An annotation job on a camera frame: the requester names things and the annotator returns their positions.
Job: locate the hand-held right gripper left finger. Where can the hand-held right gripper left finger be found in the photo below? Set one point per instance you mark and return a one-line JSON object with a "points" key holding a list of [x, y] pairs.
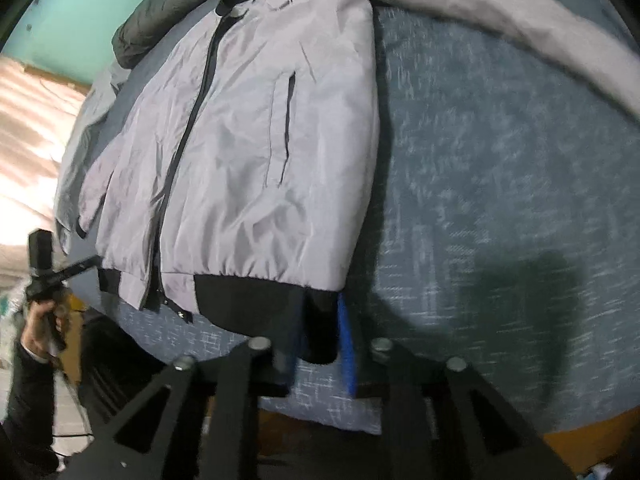
{"points": [[282, 365]]}

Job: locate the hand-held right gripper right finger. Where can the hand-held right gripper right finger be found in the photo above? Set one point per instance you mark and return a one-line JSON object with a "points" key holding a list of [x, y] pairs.
{"points": [[347, 350]]}

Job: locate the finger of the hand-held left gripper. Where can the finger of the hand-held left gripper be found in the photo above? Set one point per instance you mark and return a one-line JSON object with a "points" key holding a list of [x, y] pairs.
{"points": [[80, 266]]}

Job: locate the light grey jacket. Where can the light grey jacket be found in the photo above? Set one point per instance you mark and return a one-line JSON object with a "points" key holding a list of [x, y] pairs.
{"points": [[250, 135]]}

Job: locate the person's left forearm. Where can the person's left forearm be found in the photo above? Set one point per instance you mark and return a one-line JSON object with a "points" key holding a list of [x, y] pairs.
{"points": [[30, 410]]}

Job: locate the person's left hand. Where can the person's left hand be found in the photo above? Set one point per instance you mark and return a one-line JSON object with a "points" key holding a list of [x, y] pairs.
{"points": [[37, 330]]}

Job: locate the crumpled plastic bag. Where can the crumpled plastic bag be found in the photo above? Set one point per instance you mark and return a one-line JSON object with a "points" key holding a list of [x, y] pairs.
{"points": [[12, 320]]}

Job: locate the pink curtain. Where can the pink curtain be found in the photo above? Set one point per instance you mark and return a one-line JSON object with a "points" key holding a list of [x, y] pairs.
{"points": [[30, 160]]}

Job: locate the blue patterned bed sheet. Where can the blue patterned bed sheet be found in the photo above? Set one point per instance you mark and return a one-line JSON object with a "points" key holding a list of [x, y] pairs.
{"points": [[475, 210]]}

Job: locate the dark grey pillow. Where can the dark grey pillow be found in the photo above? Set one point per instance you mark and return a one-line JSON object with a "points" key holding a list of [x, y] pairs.
{"points": [[150, 20]]}

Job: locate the wooden window frame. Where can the wooden window frame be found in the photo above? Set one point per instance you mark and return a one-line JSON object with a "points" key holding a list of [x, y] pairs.
{"points": [[55, 77]]}

